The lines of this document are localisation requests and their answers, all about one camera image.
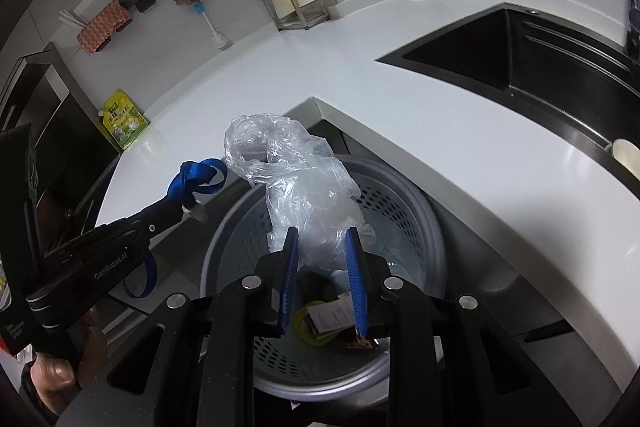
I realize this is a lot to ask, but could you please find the yellow plastic ring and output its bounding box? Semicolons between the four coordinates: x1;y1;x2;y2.
294;307;326;348

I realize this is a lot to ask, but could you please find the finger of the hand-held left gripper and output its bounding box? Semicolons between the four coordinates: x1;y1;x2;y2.
107;189;201;253

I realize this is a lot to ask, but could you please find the grey perforated bin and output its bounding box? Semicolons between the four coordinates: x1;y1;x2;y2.
200;154;448;403

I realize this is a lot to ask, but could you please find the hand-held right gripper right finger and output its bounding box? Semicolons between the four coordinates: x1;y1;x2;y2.
345;227;586;427

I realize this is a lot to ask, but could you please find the clear plastic bag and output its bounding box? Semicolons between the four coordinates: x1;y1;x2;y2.
222;112;376;278

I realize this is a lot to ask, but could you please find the white cup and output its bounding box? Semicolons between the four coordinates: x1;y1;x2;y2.
605;138;640;182

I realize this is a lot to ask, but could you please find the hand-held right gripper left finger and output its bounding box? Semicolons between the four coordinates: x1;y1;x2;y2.
57;227;301;427

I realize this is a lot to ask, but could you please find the white blue bottle brush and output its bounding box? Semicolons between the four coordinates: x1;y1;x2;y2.
192;0;228;50

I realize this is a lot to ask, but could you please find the yellow green pouch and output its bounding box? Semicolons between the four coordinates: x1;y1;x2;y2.
97;89;150;151

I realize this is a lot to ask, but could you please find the person's left hand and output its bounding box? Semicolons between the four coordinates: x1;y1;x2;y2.
20;307;108;427

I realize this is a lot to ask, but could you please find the orange patterned cloth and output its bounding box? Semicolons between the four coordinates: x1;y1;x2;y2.
76;0;132;55

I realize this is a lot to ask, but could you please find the blue ribbon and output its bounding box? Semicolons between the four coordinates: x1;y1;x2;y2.
122;157;228;300

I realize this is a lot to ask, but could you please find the black sink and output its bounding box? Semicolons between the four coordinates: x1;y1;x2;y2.
377;4;640;188

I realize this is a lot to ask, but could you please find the bundle of white straws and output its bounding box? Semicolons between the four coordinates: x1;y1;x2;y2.
59;9;88;30

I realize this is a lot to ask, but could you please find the black kitchen appliance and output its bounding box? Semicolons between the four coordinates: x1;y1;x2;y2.
0;49;101;228

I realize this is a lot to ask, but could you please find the metal rack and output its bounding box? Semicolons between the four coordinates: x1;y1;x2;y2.
260;0;331;32

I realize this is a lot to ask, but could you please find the black printed box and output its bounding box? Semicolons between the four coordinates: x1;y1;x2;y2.
0;127;41;353

